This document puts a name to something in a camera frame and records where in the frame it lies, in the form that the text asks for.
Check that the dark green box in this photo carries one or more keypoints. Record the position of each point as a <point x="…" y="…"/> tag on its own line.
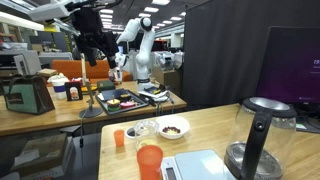
<point x="106" y="85"/>

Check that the small orange plastic cup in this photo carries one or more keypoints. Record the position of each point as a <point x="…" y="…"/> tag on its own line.
<point x="119" y="138"/>

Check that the pink red toy food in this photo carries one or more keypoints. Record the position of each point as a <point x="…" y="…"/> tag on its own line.
<point x="127" y="104"/>

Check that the green and brown tote bag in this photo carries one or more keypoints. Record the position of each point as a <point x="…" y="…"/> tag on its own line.
<point x="28" y="96"/>

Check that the yellow green toy burger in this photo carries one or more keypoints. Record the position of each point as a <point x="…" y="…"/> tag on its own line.
<point x="113" y="104"/>

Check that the white cup with purple band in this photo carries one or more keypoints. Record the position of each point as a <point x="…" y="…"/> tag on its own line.
<point x="60" y="86"/>

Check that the white digital kitchen scale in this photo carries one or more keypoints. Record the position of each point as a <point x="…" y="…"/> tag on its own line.
<point x="200" y="165"/>

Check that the cardboard box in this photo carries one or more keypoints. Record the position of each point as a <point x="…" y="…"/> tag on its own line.
<point x="43" y="153"/>

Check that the grey metal tray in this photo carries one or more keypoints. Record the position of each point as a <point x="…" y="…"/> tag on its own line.
<point x="140" y="102"/>

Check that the white bowl with food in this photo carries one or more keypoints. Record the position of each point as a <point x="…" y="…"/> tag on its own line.
<point x="172" y="128"/>

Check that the wooden desk lamp stand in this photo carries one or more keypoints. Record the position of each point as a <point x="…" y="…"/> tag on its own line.
<point x="90" y="111"/>

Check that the orange sofa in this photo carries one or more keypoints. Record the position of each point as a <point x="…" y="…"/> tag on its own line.
<point x="71" y="68"/>

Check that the flat brown box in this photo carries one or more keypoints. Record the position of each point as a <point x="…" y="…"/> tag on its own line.
<point x="46" y="72"/>

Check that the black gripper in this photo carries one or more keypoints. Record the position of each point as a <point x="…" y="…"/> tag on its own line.
<point x="91" y="30"/>

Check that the dark toy food with yellow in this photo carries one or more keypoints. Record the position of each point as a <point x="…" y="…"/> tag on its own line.
<point x="125" y="97"/>

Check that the black computer monitor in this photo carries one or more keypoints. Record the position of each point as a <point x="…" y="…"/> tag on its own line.
<point x="290" y="66"/>

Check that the large orange plastic cup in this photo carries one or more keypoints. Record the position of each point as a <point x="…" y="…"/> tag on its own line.
<point x="150" y="163"/>

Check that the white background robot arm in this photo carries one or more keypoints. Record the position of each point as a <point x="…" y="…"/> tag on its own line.
<point x="143" y="56"/>

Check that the clear glass jar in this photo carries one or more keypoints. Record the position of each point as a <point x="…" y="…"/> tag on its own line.
<point x="146" y="133"/>

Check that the small dark photo frame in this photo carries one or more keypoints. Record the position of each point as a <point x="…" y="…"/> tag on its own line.
<point x="73" y="91"/>

